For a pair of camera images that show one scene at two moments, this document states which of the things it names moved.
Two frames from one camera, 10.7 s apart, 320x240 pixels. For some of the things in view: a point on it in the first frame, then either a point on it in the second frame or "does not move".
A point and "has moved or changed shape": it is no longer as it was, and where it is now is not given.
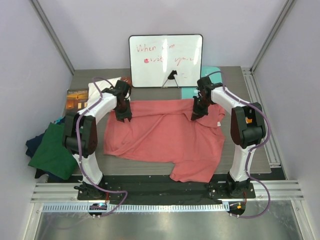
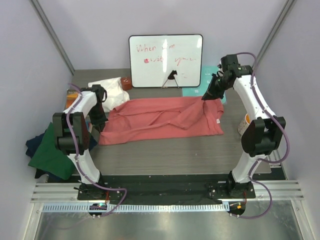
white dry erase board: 153,57 does not move
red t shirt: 162,131 has moved or changed shape
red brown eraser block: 127,79 does not move
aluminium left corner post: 53,33 does not move
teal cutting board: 189,92 does not move
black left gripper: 121,117 -> 99,123
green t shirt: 52,156 does not move
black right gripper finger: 197,110 -> 214,90
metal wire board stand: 171,77 does not move
